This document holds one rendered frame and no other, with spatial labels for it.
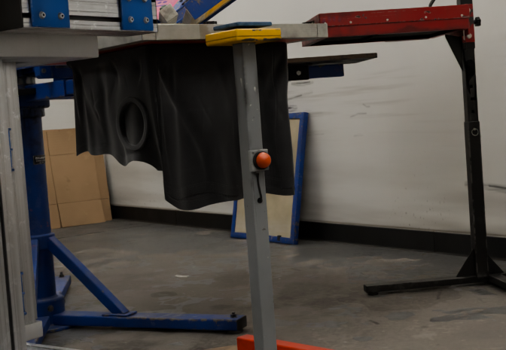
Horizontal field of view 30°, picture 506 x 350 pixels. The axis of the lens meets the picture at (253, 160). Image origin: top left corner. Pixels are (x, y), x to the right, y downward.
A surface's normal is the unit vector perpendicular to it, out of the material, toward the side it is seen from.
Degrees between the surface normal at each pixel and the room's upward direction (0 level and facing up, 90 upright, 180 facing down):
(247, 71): 90
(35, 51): 90
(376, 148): 90
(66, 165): 78
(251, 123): 90
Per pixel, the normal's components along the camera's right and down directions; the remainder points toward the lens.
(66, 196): 0.56, -0.21
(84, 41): 0.80, -0.03
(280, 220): -0.81, -0.12
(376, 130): -0.81, 0.09
